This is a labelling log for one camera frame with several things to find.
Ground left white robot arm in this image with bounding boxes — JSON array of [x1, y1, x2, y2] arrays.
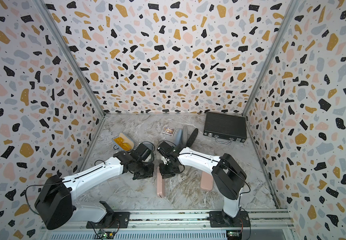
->
[[35, 143, 155, 230]]

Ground playing card box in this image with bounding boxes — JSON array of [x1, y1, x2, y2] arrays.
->
[[162, 126, 176, 136]]

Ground yellow sunglasses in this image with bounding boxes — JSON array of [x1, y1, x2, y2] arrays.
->
[[114, 137, 132, 151]]

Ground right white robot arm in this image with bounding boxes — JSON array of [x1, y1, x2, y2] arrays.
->
[[158, 141, 246, 221]]

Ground grey case with glasses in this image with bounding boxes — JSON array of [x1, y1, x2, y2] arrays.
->
[[182, 125, 188, 146]]

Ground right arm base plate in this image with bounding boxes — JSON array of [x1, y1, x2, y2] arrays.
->
[[208, 210, 251, 228]]

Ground pink glasses case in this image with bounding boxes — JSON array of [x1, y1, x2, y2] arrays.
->
[[156, 167, 166, 198], [200, 172, 213, 192]]

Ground black briefcase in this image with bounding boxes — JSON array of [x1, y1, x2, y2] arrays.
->
[[203, 112, 247, 145]]

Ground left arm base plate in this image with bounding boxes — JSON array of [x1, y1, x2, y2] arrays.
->
[[86, 212, 131, 229]]

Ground blue case brown lining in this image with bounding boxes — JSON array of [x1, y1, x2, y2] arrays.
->
[[174, 129, 183, 146]]

